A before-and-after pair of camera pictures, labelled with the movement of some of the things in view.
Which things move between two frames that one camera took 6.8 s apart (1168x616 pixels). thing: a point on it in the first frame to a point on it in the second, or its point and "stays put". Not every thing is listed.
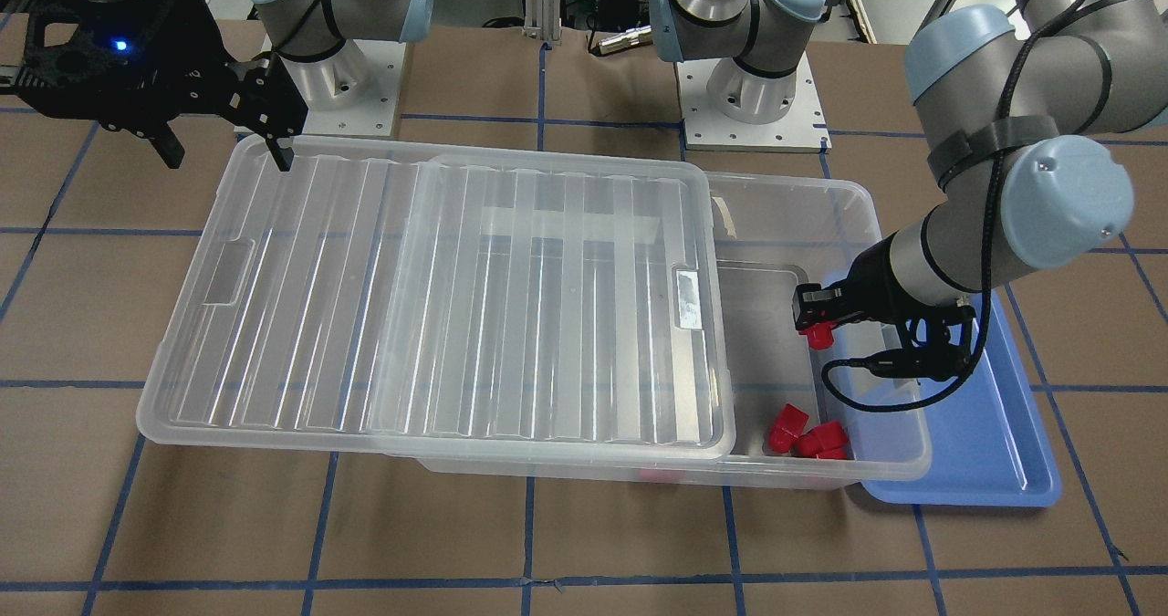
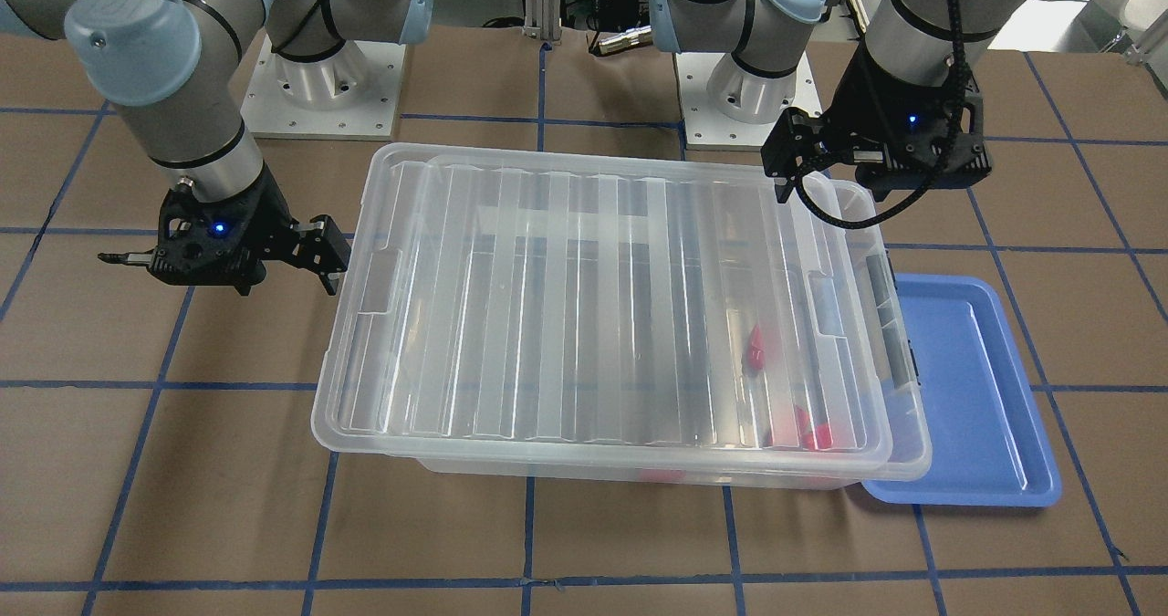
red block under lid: (663, 475) stays put
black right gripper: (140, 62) to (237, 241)
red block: (820, 336) to (756, 353)
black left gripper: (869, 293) to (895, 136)
